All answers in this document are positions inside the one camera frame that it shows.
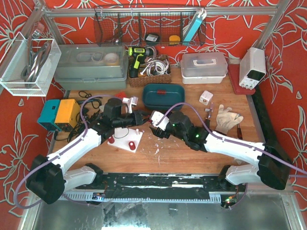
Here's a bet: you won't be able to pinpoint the red cube power socket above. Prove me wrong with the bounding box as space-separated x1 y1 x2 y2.
115 91 127 98

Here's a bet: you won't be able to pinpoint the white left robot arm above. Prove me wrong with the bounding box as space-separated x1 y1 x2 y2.
26 110 149 204

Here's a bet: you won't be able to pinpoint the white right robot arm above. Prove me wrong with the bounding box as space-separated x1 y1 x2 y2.
151 123 290 190

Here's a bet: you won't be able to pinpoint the white peg base board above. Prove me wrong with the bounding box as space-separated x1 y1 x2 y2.
107 127 143 153

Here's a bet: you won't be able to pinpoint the teal plastic tray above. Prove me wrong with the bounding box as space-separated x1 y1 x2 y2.
142 83 185 111

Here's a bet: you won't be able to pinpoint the woven wicker basket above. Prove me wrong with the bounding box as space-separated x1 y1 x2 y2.
127 66 172 87

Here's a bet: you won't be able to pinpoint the white cube charger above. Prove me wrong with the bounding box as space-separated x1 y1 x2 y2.
199 91 213 105

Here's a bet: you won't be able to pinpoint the white work glove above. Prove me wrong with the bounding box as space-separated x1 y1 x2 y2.
215 104 244 135

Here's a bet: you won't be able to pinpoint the yellow device box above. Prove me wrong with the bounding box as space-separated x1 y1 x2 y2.
55 99 81 132

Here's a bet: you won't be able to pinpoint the white lidded storage box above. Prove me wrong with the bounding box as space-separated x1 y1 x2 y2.
180 52 228 84

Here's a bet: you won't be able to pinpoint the small red screwdriver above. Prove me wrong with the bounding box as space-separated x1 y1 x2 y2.
237 124 243 140

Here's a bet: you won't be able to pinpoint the grey plastic storage box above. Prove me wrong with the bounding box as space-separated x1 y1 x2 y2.
54 44 129 91

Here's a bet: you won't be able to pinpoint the yellow tape measure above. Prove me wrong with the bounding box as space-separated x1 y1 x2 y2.
169 35 181 46

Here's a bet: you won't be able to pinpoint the teal device box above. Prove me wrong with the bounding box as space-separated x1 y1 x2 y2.
37 99 60 131

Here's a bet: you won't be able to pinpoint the red mat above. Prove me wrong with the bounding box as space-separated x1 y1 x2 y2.
226 63 256 95

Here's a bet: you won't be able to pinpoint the white power supply unit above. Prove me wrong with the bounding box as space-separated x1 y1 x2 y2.
238 47 266 90

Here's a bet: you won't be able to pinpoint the clear acrylic bin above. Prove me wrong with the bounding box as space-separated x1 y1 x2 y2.
0 33 61 97

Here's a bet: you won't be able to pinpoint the blue white power strip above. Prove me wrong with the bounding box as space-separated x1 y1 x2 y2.
182 12 207 46

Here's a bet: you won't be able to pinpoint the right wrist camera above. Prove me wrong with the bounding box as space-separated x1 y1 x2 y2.
150 111 169 131

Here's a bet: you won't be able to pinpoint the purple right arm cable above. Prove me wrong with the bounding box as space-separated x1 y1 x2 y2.
158 102 307 175

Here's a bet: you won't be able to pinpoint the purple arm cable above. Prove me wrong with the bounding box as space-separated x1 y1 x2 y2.
158 102 307 175
14 95 125 209

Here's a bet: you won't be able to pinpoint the orange handled screwdriver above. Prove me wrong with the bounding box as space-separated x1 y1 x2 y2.
205 103 214 128

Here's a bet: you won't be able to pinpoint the white coiled cable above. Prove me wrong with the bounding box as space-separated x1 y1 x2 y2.
142 59 170 76

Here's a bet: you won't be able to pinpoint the yellow green cordless drill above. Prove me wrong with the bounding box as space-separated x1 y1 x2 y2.
128 46 154 78

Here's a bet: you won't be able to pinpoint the black wire mesh shelf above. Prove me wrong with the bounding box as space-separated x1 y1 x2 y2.
94 4 207 46

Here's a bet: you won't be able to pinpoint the grey cables in bin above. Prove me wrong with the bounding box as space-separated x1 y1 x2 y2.
21 42 51 85

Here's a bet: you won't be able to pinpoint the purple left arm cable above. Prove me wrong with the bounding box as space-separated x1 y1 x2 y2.
14 95 125 209

